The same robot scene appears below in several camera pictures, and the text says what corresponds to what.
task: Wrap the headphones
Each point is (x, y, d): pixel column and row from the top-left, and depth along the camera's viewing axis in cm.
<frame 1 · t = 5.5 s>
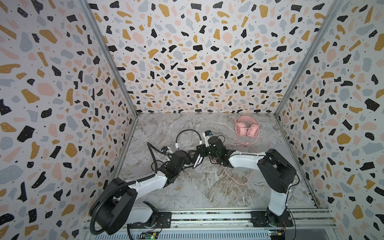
left hand: (184, 153, 88), fingers open
right hand: (195, 144, 90), fingers closed
pink headphones: (245, 125, 105), point 10 cm above the table

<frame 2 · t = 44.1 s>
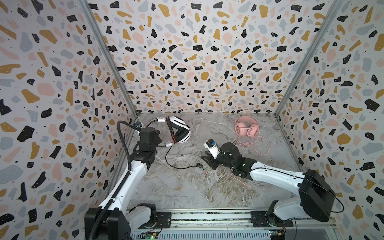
left hand: (151, 131, 80), fingers closed
right hand: (201, 152, 78), fingers open
the named things where they were.

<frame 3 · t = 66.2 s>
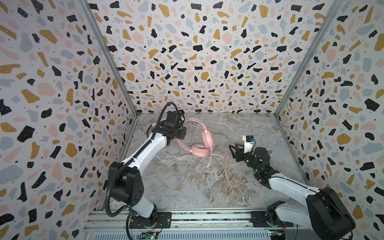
left hand: (181, 127, 86), fingers closed
right hand: (231, 143, 82), fingers open
pink headphones: (199, 150, 82), point 18 cm above the table

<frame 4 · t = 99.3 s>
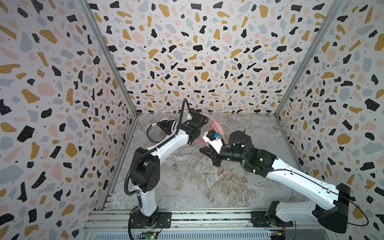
left hand: (191, 123, 89), fingers closed
right hand: (199, 147, 63), fingers closed
